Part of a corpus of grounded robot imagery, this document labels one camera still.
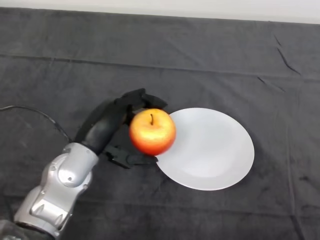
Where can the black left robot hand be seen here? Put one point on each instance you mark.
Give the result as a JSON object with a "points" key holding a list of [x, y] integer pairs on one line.
{"points": [[105, 127]]}

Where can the red yellow apple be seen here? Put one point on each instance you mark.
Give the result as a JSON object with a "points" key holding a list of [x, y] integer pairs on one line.
{"points": [[152, 135]]}

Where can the white round plate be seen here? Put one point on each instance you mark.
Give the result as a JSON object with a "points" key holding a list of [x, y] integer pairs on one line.
{"points": [[212, 155]]}

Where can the black cloth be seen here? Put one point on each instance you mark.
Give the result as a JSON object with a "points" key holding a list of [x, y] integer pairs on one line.
{"points": [[175, 62]]}

